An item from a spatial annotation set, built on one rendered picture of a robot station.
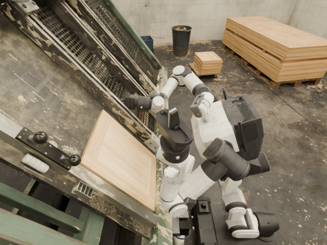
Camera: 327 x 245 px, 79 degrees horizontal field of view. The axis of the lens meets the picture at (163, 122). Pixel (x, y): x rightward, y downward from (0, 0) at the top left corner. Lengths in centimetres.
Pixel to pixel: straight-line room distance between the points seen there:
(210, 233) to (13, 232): 150
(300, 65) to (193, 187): 393
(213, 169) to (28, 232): 60
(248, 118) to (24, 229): 84
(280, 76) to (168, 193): 382
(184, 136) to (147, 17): 581
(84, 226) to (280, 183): 217
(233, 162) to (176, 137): 36
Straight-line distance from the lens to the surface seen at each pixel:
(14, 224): 68
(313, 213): 260
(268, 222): 190
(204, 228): 190
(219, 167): 80
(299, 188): 272
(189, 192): 85
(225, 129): 88
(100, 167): 94
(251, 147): 101
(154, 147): 136
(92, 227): 91
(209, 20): 671
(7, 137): 77
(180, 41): 536
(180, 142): 49
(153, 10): 622
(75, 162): 69
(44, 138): 66
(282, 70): 433
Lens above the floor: 191
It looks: 39 degrees down
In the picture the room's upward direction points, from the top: straight up
